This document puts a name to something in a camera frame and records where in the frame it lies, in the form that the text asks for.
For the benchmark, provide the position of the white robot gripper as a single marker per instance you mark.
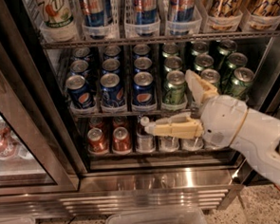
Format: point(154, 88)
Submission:
point(223, 121)

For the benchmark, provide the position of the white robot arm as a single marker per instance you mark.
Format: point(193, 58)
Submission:
point(258, 140)

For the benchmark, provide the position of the front left green can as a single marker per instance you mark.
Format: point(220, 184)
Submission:
point(174, 88)

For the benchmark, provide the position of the front middle green can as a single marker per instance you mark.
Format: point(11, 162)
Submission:
point(212, 76)

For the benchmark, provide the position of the second row middle green can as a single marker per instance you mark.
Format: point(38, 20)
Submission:
point(202, 62)

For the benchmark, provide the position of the second row green can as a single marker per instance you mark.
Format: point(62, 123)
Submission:
point(233, 62)
point(172, 63)
point(202, 62)

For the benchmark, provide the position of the second row left green can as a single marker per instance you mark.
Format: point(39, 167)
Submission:
point(172, 63)

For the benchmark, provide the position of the front right green can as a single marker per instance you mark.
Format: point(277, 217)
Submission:
point(240, 83)

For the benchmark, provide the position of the back middle green can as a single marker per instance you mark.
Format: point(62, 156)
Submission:
point(199, 47)

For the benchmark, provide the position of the back left green can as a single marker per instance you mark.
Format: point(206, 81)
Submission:
point(170, 49)

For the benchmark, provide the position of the second row right green can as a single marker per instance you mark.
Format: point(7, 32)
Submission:
point(233, 62)

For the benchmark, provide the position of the second row right pepsi can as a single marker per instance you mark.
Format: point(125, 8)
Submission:
point(142, 64)

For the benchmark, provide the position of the second row pepsi can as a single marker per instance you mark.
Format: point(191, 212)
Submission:
point(79, 67)
point(142, 64)
point(111, 66)

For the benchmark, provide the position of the back right green can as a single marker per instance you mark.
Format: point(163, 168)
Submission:
point(223, 49)

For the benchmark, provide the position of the back right red soda can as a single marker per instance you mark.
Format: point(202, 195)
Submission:
point(120, 121)

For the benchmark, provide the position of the red soda can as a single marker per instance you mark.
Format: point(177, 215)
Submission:
point(97, 140)
point(120, 121)
point(96, 122)
point(121, 139)

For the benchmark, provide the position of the front right red soda can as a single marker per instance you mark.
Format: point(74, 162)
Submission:
point(121, 139)

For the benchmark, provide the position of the second row middle pepsi can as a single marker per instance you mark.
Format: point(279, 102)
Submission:
point(111, 66)

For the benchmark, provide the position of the back left red soda can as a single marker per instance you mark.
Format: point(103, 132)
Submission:
point(96, 122)

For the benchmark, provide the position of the front left red soda can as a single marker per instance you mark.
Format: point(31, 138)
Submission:
point(97, 140)

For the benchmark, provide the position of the right red bull can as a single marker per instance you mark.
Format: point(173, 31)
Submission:
point(180, 10)

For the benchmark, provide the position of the red bull can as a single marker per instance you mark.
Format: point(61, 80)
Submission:
point(180, 10)
point(145, 11)
point(97, 13)

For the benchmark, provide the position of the middle red bull can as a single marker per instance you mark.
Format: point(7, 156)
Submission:
point(145, 11)

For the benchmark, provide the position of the second row left pepsi can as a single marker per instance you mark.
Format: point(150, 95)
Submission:
point(79, 67)

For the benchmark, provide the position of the left red bull can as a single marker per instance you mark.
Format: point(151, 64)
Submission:
point(97, 13)

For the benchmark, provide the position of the white 7up can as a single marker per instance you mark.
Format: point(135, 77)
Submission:
point(55, 13)

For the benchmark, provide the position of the glass fridge door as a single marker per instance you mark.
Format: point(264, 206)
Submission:
point(32, 160)

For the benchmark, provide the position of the middle water bottle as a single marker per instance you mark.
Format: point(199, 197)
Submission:
point(193, 144)

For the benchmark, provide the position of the water bottle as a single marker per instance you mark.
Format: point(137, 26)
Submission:
point(193, 144)
point(168, 144)

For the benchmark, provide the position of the left water bottle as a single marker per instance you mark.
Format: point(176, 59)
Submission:
point(168, 144)

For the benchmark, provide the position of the brown drink bottle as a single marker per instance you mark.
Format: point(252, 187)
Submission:
point(145, 142)

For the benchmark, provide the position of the top wire shelf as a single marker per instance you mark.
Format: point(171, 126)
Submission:
point(165, 38)

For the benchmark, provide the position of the wire shelf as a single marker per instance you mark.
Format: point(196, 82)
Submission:
point(165, 38)
point(134, 113)

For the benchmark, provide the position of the middle wire shelf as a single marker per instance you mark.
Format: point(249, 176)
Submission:
point(134, 113)

